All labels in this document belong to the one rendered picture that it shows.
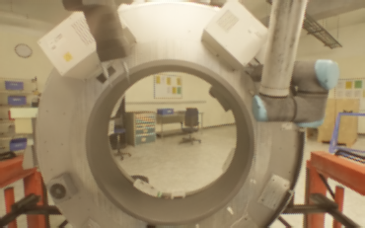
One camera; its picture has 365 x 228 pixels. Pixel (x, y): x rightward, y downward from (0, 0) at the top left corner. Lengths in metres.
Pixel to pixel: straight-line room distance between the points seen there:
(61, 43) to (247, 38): 0.77
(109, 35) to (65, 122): 0.70
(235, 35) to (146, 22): 0.43
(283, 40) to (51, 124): 1.07
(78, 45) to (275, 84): 0.76
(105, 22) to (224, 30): 0.53
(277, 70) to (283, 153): 0.56
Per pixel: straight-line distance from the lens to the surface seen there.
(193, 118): 5.54
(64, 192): 1.13
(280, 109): 0.66
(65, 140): 1.11
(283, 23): 0.61
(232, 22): 0.88
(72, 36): 0.91
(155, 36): 0.97
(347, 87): 9.49
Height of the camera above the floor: 1.38
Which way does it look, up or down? 4 degrees down
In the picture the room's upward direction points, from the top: straight up
